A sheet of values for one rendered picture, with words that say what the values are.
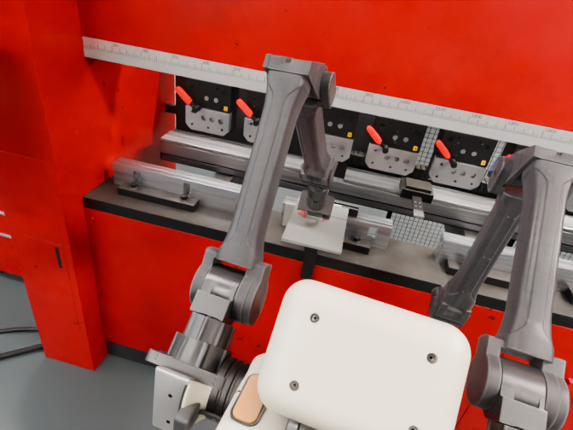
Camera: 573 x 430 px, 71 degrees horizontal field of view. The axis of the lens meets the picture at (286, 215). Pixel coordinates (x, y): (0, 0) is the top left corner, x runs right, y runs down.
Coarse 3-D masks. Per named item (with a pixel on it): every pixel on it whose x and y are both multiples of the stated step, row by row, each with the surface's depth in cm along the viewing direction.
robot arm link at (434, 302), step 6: (438, 288) 106; (432, 294) 107; (432, 300) 96; (438, 300) 95; (432, 306) 95; (432, 312) 96; (438, 318) 97; (468, 318) 94; (456, 324) 97; (462, 324) 96
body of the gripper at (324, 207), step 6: (306, 192) 121; (300, 198) 120; (306, 198) 120; (330, 198) 120; (300, 204) 119; (306, 204) 119; (312, 204) 115; (318, 204) 114; (324, 204) 116; (330, 204) 119; (306, 210) 118; (312, 210) 118; (318, 210) 117; (324, 210) 118; (330, 210) 118; (330, 216) 118
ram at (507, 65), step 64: (128, 0) 117; (192, 0) 113; (256, 0) 109; (320, 0) 106; (384, 0) 103; (448, 0) 100; (512, 0) 97; (128, 64) 127; (256, 64) 118; (384, 64) 110; (448, 64) 107; (512, 64) 103; (448, 128) 115
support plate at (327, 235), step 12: (300, 216) 129; (336, 216) 132; (288, 228) 123; (300, 228) 124; (312, 228) 124; (324, 228) 125; (336, 228) 126; (288, 240) 118; (300, 240) 118; (312, 240) 119; (324, 240) 120; (336, 240) 121; (336, 252) 116
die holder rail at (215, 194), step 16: (128, 160) 152; (128, 176) 150; (144, 176) 148; (160, 176) 147; (176, 176) 147; (192, 176) 148; (176, 192) 149; (192, 192) 147; (208, 192) 146; (224, 192) 144; (224, 208) 148
